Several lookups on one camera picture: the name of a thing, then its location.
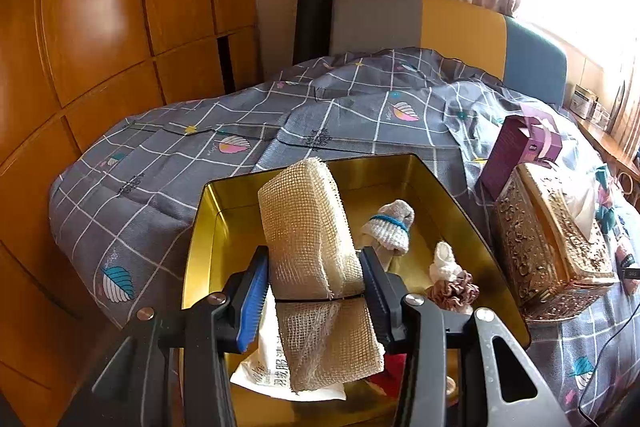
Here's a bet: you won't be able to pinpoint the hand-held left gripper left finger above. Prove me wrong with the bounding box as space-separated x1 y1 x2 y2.
57 246 271 427

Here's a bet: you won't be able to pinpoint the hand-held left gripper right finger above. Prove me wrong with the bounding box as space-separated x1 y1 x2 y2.
360 247 571 427

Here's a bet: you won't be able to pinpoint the white plastic packet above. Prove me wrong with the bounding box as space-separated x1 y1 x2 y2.
230 287 347 402

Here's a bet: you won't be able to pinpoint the white knit sock blue band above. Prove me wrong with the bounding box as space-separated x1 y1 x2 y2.
359 201 416 256

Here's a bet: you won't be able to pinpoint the pink scrunchie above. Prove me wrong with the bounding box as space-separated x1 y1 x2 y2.
425 271 481 315

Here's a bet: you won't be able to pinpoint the small white sock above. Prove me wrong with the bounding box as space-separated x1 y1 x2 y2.
429 241 463 283

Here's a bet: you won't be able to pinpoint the red fluffy sock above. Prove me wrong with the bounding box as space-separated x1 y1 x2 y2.
370 353 408 400

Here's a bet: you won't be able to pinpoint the beige mesh cloth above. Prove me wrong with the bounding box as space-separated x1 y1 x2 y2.
257 158 386 394

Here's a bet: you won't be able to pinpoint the gold tin box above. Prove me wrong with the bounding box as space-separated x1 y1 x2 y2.
181 153 531 413

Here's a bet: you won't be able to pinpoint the gold ornate tissue box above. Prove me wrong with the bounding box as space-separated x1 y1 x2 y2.
494 161 619 322

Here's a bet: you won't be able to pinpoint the wooden desk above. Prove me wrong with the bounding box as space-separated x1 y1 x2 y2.
567 104 640 180

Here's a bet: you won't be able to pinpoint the grey checked bedspread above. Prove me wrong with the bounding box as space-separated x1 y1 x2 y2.
48 47 640 427

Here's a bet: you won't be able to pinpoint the purple tissue box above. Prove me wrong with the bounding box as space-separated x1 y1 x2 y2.
480 103 564 204

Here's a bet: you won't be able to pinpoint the white boxes on shelf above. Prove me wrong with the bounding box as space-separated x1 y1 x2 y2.
572 84 598 120

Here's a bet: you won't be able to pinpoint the grey yellow blue headboard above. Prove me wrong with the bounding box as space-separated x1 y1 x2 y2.
330 0 568 108

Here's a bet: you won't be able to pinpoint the black rolled mat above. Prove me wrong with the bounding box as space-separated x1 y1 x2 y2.
292 0 340 64

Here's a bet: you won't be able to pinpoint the wooden wardrobe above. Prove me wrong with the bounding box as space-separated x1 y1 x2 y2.
0 0 261 427

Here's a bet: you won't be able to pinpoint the black cable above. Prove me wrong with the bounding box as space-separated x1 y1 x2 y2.
575 302 640 414

